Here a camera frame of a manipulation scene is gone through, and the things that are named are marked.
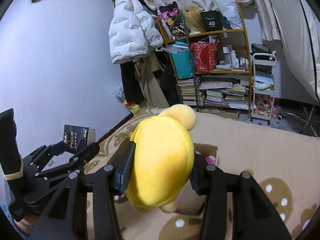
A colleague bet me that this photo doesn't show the stack of books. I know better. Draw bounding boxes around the stack of books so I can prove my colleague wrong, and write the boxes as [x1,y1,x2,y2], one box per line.
[177,73,249,111]

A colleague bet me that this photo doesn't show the beige brown patterned rug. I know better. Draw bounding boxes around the beige brown patterned rug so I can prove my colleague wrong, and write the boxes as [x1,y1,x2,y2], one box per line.
[82,106,320,240]

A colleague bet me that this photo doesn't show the white puffer jacket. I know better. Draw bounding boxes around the white puffer jacket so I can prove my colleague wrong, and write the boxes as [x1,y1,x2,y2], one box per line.
[108,0,163,64]

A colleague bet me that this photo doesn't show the pink swirl roll plush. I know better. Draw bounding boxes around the pink swirl roll plush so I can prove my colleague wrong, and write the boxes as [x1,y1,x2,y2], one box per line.
[195,151,216,165]

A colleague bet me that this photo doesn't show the wooden bookshelf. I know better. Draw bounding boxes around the wooden bookshelf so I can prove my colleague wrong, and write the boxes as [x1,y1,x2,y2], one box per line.
[157,2,252,112]

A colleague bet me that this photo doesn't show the beige hanging coat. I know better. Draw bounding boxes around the beige hanging coat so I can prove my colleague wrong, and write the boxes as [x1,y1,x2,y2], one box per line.
[135,52,169,108]

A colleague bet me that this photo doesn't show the red gift bag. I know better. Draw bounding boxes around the red gift bag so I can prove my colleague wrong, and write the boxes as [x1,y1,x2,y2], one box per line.
[190,42,219,73]

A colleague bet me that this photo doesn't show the teal bag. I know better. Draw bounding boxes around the teal bag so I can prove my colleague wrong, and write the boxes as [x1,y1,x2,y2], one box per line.
[165,41,193,80]

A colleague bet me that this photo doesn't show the snack bags on floor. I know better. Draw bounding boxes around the snack bags on floor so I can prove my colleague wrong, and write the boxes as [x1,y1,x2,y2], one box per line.
[112,85,141,115]

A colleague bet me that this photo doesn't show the black Face tissue pack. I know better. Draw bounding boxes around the black Face tissue pack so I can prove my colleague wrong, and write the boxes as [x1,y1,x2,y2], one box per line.
[63,125,95,154]

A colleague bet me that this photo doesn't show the black box marked 40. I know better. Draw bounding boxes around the black box marked 40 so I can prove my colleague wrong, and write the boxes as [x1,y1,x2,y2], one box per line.
[200,10,223,32]

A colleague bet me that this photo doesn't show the blonde wig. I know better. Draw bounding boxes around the blonde wig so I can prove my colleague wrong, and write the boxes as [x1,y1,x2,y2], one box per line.
[182,5,205,35]

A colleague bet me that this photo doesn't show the yellow plush toy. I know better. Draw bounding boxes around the yellow plush toy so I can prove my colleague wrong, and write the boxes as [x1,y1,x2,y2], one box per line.
[125,104,196,213]

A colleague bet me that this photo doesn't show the printed cardboard box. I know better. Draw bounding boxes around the printed cardboard box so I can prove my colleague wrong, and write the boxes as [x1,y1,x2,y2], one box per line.
[194,143,218,165]

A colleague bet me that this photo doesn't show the white rolling cart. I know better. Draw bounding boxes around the white rolling cart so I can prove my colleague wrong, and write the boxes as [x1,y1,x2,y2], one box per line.
[251,51,278,125]

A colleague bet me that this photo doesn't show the black sleeved left forearm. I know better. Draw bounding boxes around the black sleeved left forearm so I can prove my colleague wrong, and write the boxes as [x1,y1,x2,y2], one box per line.
[1,108,23,197]

